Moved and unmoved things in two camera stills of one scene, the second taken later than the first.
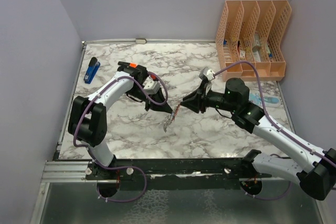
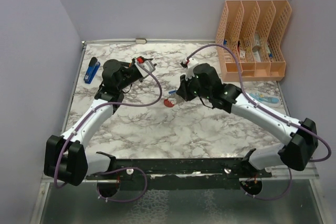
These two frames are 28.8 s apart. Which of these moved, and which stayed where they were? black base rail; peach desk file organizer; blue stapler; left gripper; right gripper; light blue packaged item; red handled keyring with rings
Moved: left gripper; right gripper; red handled keyring with rings
Stayed: light blue packaged item; peach desk file organizer; blue stapler; black base rail
